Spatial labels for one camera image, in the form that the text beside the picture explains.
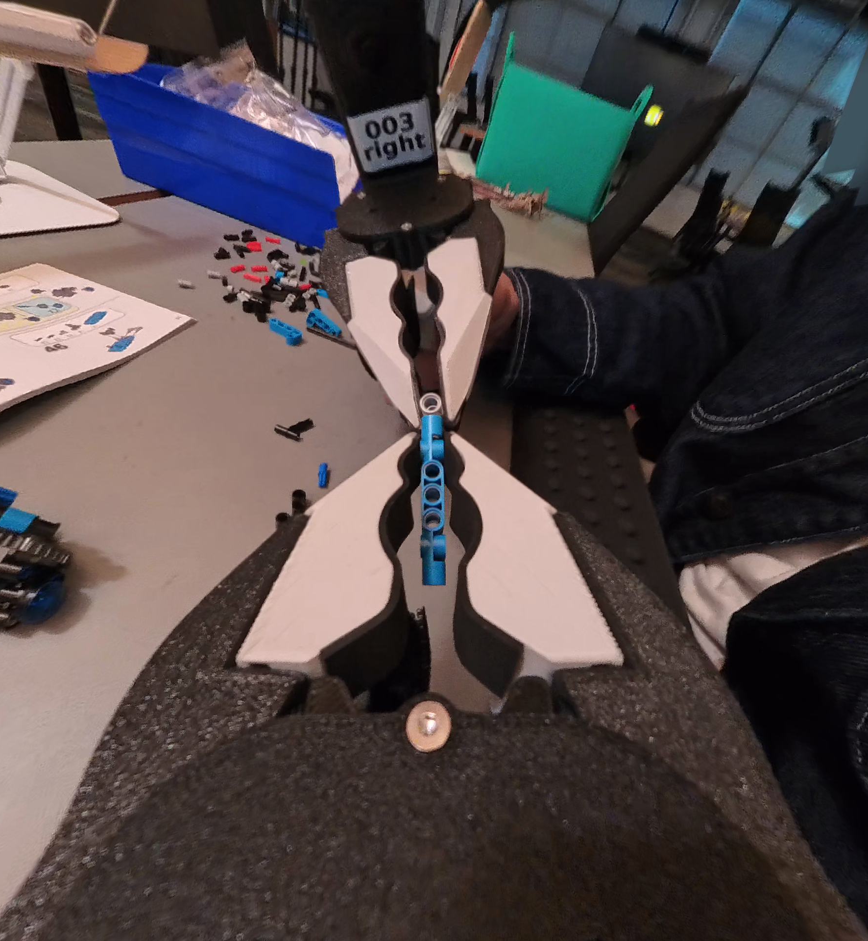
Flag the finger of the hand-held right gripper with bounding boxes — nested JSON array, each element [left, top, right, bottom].
[[428, 237, 494, 432], [346, 253, 424, 427]]

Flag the blue beam brick assembly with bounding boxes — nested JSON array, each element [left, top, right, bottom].
[[418, 413, 450, 587]]

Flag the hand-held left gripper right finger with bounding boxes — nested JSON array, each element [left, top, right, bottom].
[[441, 430, 624, 710]]

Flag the empty clear plastic bags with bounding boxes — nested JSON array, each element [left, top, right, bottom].
[[162, 59, 354, 192]]

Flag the green felt bag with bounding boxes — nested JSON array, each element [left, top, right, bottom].
[[474, 33, 655, 225]]

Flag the instruction booklet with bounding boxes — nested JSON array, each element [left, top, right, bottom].
[[0, 263, 196, 449]]

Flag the person's white shirt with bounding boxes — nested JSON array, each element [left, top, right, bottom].
[[678, 525, 868, 670]]

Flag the grey desk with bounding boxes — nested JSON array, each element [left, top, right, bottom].
[[0, 140, 597, 941]]

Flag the white folding stand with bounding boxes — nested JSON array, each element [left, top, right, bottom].
[[0, 15, 122, 242]]

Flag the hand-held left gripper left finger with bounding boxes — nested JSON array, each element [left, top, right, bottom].
[[236, 432, 424, 710]]

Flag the person's right hand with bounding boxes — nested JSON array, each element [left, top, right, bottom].
[[487, 268, 525, 357]]

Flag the small black blue gear assembly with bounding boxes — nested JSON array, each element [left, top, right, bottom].
[[0, 470, 73, 648]]

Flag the pile of small brick parts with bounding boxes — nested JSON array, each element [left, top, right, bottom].
[[177, 229, 343, 350]]

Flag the blue plastic bin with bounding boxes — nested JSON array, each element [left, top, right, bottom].
[[87, 62, 358, 236]]

